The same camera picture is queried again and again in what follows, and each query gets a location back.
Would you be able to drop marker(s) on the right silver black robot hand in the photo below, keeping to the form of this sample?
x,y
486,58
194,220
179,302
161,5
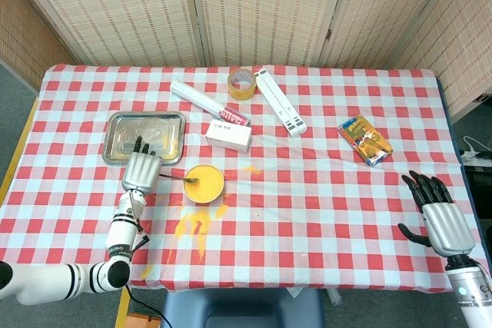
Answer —
x,y
447,228

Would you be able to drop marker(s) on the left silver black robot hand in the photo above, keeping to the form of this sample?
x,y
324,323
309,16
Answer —
x,y
140,174

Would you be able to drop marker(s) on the black metal spoon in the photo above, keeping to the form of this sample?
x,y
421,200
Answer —
x,y
191,179

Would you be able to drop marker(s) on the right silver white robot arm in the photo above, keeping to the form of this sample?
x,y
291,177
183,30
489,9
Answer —
x,y
469,293

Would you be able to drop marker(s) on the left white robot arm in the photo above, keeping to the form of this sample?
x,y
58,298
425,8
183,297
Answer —
x,y
121,232

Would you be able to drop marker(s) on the rectangular stainless steel tray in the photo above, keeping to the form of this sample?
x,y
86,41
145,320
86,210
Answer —
x,y
123,132

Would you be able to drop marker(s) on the yellow bowl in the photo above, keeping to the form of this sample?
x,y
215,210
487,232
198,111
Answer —
x,y
205,191

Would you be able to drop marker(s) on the black equipment case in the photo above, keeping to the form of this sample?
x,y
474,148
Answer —
x,y
480,186

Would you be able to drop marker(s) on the white plastic wrap roll box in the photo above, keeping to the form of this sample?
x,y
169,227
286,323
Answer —
x,y
200,99

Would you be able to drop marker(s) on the small white cardboard box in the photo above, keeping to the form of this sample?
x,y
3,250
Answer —
x,y
228,136

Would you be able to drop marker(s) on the colourful yellow blue flat box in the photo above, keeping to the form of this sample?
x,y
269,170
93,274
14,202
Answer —
x,y
365,140

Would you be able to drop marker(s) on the yellowish clear tape roll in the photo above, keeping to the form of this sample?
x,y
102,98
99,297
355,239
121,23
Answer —
x,y
242,91

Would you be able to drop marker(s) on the red white checkered tablecloth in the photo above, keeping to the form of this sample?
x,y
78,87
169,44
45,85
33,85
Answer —
x,y
307,209

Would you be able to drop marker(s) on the orange box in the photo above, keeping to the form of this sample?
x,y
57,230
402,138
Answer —
x,y
143,321

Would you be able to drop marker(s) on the white folding stand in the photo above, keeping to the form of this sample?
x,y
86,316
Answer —
x,y
278,101

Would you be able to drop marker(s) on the blue chair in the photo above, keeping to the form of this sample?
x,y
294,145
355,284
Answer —
x,y
242,310

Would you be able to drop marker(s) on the bamboo folding screen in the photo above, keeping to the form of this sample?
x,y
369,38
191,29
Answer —
x,y
261,9

